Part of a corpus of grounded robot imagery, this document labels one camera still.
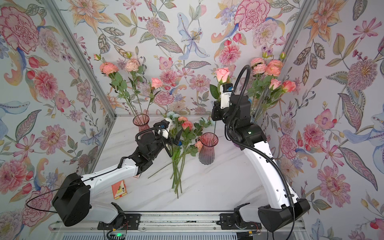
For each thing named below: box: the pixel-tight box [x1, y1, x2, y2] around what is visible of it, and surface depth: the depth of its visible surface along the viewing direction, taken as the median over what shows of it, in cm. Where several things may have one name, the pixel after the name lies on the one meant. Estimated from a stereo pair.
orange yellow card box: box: [111, 179, 128, 200], surface depth 84 cm
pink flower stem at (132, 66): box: [125, 51, 143, 115], surface depth 86 cm
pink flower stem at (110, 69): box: [93, 53, 136, 116], surface depth 81 cm
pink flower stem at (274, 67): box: [265, 51, 287, 79], surface depth 79 cm
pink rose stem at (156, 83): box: [145, 77, 164, 115], surface depth 80 cm
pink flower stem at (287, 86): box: [264, 80, 297, 112], surface depth 79 cm
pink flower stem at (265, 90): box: [247, 57, 282, 119], surface depth 81 cm
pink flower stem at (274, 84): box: [258, 78, 282, 116], surface depth 79 cm
